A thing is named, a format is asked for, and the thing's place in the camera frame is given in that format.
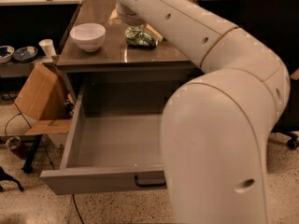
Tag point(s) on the black stand leg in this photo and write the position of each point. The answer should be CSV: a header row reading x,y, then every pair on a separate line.
x,y
27,167

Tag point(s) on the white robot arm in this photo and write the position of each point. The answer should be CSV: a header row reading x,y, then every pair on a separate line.
x,y
215,128

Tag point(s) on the white ceramic bowl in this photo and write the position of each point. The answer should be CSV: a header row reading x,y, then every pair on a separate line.
x,y
89,37

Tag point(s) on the white blue bowl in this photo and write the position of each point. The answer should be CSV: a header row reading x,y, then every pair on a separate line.
x,y
6,53

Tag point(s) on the white paper cup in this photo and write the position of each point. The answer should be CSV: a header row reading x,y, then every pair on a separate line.
x,y
47,47

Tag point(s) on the black office chair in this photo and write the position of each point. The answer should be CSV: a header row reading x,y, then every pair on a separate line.
x,y
276,24

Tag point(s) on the brown cup on floor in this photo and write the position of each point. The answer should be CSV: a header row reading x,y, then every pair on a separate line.
x,y
17,147

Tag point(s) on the black drawer handle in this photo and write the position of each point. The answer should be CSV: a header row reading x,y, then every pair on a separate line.
x,y
145,182

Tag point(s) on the grey cabinet with steel top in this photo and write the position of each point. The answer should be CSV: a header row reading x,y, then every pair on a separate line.
x,y
114,55

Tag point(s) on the brown cardboard box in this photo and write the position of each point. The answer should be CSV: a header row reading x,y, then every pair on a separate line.
x,y
42,98

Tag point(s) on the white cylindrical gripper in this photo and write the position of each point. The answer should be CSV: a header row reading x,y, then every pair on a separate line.
x,y
133,19

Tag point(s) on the grey open top drawer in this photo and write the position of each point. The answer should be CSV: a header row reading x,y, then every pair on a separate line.
x,y
114,136

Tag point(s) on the dark blue bowl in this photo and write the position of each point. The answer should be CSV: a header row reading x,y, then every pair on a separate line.
x,y
25,54

